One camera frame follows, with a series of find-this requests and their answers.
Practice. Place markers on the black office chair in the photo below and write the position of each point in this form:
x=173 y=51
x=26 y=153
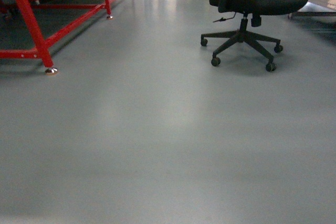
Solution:
x=252 y=11

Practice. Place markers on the red metal table frame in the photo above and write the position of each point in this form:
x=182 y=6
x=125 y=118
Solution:
x=40 y=21

